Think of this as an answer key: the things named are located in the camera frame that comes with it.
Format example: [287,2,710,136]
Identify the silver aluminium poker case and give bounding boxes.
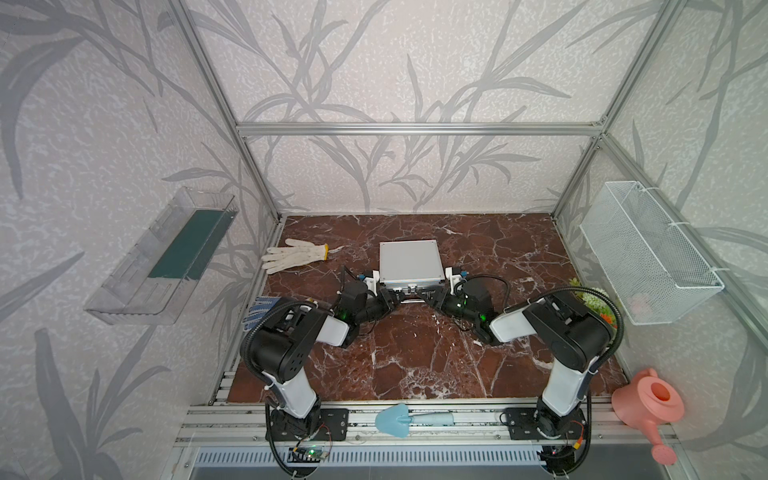
[378,239,445,293]

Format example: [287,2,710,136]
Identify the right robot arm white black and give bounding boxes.
[415,276,624,436]

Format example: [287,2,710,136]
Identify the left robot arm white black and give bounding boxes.
[240,268,405,420]

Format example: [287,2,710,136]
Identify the white work glove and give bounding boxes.
[261,239,329,275]

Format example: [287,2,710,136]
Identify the blue patterned work glove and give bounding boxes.
[242,296,281,332]

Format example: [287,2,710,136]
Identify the artificial flower pot plant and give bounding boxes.
[569,278,618,330]

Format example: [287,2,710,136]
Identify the left green circuit board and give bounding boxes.
[289,446,331,464]

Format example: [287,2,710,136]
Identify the pink watering can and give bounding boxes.
[611,368,685,466]

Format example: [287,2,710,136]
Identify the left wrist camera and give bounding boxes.
[358,270,380,296]

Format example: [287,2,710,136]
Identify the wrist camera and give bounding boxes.
[445,267,468,295]
[358,270,380,296]

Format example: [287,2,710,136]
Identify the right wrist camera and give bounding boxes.
[445,267,468,295]

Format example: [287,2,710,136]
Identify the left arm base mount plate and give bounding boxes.
[268,407,349,442]

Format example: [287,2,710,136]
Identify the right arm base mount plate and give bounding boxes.
[499,407,587,442]

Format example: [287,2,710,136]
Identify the right circuit board with wires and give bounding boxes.
[539,442,590,478]

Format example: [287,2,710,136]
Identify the white wire mesh basket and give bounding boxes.
[580,181,725,326]

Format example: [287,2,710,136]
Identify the aluminium frame front rail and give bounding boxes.
[174,396,649,447]

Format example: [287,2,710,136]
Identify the clear plastic wall shelf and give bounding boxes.
[84,187,239,326]

